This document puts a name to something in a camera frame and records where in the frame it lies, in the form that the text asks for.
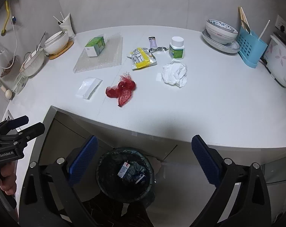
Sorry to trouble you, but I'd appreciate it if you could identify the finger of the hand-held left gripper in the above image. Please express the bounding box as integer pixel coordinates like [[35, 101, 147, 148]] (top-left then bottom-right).
[[0, 115, 29, 138], [0, 122, 45, 147]]

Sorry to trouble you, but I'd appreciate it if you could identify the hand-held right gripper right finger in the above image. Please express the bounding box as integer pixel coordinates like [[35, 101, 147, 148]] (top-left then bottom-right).
[[191, 135, 272, 227]]

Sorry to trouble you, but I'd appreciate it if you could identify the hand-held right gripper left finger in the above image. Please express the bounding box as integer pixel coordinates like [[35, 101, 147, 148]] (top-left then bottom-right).
[[19, 135, 103, 227]]

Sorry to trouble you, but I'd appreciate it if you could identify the mesh bin with green bag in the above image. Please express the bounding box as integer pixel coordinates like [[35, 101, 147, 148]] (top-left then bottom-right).
[[96, 147, 156, 204]]

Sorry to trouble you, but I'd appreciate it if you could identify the red mesh net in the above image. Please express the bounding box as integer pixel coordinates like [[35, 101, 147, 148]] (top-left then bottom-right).
[[106, 71, 136, 107]]

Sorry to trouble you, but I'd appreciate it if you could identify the white tissue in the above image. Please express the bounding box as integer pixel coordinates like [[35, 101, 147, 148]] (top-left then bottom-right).
[[162, 60, 188, 88]]

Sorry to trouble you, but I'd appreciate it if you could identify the clear bubble wrap sheet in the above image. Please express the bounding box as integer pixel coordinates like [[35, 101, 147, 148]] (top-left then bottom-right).
[[73, 33, 123, 74]]

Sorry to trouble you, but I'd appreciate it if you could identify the green and white box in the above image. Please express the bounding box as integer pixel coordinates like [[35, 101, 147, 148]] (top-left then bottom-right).
[[84, 36, 106, 57]]

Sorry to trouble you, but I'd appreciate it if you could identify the white rounded cup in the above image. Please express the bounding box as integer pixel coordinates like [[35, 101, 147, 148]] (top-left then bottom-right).
[[169, 37, 185, 59]]

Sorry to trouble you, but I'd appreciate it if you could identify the yellow snack packet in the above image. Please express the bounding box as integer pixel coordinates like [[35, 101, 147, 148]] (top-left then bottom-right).
[[127, 47, 158, 71]]

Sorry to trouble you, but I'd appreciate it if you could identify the person's left hand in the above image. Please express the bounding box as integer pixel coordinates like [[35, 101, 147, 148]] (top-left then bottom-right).
[[0, 162, 17, 195]]

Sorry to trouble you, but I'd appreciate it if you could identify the beige kitchen cabinet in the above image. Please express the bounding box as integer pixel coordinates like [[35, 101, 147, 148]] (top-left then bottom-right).
[[38, 110, 286, 185]]

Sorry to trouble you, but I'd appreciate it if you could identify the clear glass container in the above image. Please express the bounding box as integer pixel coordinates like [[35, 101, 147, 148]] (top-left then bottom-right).
[[12, 72, 30, 93]]

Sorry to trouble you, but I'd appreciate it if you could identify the small blue and white carton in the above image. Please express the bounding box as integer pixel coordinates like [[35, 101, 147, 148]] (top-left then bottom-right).
[[118, 161, 130, 178]]

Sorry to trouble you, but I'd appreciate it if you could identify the clear plastic bag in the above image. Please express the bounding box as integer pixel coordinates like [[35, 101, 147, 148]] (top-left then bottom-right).
[[0, 38, 16, 78]]

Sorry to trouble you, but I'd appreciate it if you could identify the white plastic packet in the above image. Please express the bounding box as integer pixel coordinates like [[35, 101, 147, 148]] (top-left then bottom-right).
[[75, 77, 103, 100]]

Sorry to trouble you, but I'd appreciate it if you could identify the frosted glass panel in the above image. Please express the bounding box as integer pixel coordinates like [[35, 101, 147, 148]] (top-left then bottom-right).
[[261, 156, 286, 183]]

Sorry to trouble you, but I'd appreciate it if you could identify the wooden coaster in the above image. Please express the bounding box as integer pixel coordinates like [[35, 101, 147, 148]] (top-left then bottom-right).
[[49, 40, 74, 60]]

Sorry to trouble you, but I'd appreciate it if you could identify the white bowl with dark rim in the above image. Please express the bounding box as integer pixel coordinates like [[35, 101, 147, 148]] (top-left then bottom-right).
[[43, 30, 70, 55]]

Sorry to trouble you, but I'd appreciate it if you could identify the blue plastic utensil holder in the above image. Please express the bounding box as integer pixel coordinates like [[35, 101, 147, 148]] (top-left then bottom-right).
[[237, 26, 268, 68]]

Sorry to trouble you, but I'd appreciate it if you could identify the white ceramic bowl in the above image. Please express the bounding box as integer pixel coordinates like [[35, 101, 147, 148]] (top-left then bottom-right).
[[206, 21, 239, 45]]

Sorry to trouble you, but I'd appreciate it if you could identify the white rice cooker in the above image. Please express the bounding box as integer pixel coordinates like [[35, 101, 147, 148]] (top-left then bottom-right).
[[263, 31, 286, 88]]

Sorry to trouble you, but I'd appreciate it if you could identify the purple sachet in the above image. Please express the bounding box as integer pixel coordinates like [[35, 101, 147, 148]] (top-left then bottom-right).
[[148, 36, 158, 49]]

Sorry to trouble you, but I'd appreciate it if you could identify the blue patterned bowl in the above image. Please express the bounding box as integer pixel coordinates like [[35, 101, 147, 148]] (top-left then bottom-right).
[[208, 19, 238, 34]]

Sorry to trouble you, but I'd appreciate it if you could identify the white straw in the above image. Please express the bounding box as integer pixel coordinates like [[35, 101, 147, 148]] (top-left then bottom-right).
[[258, 20, 270, 40]]

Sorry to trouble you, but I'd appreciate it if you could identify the wooden chopsticks bundle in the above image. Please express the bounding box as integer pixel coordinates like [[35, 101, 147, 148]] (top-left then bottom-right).
[[238, 6, 252, 35]]

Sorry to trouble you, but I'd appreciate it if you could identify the wooden handled brush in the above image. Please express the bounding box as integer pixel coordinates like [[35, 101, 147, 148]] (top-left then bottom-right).
[[0, 73, 15, 100]]

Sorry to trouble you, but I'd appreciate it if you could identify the white cable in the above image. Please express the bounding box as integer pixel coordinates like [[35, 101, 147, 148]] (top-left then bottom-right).
[[0, 5, 18, 69]]

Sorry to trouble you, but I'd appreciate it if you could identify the white wall socket with plug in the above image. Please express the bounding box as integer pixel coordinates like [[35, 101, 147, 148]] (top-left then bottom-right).
[[275, 15, 286, 32]]

